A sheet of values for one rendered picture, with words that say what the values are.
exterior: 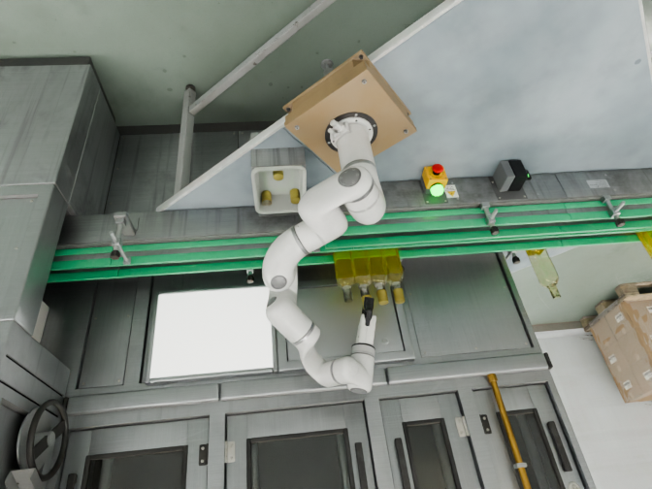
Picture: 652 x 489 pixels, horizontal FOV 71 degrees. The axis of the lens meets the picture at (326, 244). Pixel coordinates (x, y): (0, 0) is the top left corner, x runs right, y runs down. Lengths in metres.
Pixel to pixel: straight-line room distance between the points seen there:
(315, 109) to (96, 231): 0.90
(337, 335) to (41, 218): 1.02
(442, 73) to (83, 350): 1.47
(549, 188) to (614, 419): 3.91
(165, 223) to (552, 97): 1.35
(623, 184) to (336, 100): 1.19
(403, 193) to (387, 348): 0.55
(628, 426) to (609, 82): 4.28
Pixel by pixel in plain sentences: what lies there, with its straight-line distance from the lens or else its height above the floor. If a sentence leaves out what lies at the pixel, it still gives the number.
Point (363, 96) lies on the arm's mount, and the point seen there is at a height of 0.84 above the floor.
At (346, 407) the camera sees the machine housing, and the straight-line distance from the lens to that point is 1.61.
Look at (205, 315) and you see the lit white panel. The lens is 1.70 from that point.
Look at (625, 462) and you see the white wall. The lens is 5.44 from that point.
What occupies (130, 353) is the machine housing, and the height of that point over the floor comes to 1.20.
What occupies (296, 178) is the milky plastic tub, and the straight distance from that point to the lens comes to 1.59.
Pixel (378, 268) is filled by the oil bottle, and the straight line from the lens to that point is 1.61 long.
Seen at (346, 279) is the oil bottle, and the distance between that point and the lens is 1.57.
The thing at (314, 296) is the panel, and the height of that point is 1.05.
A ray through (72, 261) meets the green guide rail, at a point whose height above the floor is 0.94.
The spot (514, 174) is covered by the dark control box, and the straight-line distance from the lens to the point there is 1.75.
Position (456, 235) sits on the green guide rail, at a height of 0.95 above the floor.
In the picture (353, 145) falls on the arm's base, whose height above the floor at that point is 0.94.
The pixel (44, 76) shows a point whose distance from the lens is 2.22.
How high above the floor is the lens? 1.86
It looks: 35 degrees down
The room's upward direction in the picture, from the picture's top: 172 degrees clockwise
